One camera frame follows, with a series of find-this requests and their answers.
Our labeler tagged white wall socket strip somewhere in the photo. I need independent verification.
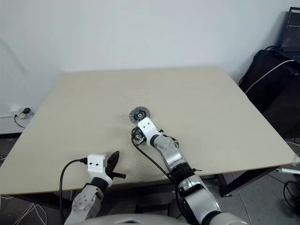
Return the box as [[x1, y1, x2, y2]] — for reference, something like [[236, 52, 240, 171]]
[[9, 106, 35, 120]]

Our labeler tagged grey robot torso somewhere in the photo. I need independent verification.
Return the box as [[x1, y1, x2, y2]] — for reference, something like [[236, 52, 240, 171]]
[[82, 210, 247, 225]]

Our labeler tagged black charger cable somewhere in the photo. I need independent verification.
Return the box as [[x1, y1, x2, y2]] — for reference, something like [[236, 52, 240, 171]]
[[14, 113, 26, 129]]

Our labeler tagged black table frame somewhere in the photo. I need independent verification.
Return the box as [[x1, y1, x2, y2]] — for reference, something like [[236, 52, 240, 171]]
[[14, 165, 281, 211]]

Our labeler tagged white power strip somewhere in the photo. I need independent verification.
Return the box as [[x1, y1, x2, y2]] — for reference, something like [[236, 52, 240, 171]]
[[275, 166, 300, 175]]

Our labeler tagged white floor cable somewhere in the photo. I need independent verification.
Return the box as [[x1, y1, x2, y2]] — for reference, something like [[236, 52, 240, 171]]
[[0, 194, 47, 225]]

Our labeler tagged black floor cable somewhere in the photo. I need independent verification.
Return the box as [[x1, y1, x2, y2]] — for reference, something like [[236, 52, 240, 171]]
[[282, 180, 300, 209]]

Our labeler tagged grey motor housing lid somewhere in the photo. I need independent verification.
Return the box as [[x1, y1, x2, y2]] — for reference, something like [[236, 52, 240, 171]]
[[129, 106, 151, 124]]

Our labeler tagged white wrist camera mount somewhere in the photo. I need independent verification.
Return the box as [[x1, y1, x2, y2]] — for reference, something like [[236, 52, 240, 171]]
[[137, 118, 164, 147], [87, 153, 113, 188]]

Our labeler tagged black open laptop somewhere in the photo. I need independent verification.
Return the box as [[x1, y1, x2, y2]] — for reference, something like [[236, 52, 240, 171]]
[[280, 6, 300, 59]]

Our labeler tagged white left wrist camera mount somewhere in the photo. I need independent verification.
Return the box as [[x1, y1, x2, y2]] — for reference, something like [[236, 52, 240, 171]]
[[87, 153, 113, 188]]

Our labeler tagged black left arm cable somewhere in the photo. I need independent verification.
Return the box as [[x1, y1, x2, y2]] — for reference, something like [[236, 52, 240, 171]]
[[58, 158, 89, 223]]

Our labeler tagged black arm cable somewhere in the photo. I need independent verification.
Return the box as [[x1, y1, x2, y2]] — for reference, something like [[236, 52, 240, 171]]
[[131, 127, 186, 211], [58, 158, 89, 223]]

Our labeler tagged black equipment case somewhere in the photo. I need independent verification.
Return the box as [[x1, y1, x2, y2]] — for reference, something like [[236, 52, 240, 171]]
[[239, 49, 300, 139]]

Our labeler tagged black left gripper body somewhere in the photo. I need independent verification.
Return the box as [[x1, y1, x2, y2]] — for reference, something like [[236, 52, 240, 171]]
[[105, 170, 128, 181]]

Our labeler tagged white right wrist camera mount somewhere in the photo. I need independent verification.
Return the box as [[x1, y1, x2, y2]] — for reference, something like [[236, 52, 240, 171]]
[[137, 118, 164, 147]]

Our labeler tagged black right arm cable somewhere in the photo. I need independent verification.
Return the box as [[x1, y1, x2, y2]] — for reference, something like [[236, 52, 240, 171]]
[[131, 127, 186, 211]]

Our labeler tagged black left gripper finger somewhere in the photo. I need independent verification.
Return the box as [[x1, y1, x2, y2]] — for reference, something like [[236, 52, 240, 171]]
[[106, 151, 117, 172], [110, 151, 121, 173]]

